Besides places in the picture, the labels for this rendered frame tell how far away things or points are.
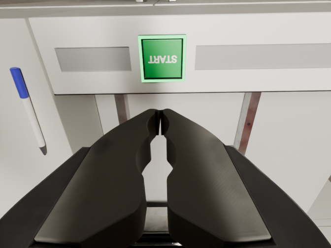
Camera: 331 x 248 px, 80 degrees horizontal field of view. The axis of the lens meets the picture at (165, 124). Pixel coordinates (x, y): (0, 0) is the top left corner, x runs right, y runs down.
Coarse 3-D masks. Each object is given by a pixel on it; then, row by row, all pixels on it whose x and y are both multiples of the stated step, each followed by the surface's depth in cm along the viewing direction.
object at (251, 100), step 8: (248, 96) 40; (256, 96) 39; (248, 104) 40; (256, 104) 40; (248, 112) 41; (240, 120) 45; (248, 120) 42; (240, 128) 45; (248, 128) 44; (240, 136) 45; (248, 136) 45; (240, 144) 46
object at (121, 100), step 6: (114, 96) 39; (120, 96) 39; (126, 96) 41; (120, 102) 40; (126, 102) 41; (120, 108) 41; (126, 108) 41; (120, 114) 42; (126, 114) 42; (120, 120) 42; (126, 120) 42
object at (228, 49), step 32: (64, 32) 23; (96, 32) 23; (128, 32) 23; (160, 32) 23; (192, 32) 23; (224, 32) 23; (256, 32) 23; (288, 32) 23; (320, 32) 23; (64, 64) 25; (96, 64) 25; (128, 64) 25; (192, 64) 25; (224, 64) 25; (256, 64) 25; (288, 64) 25; (320, 64) 25
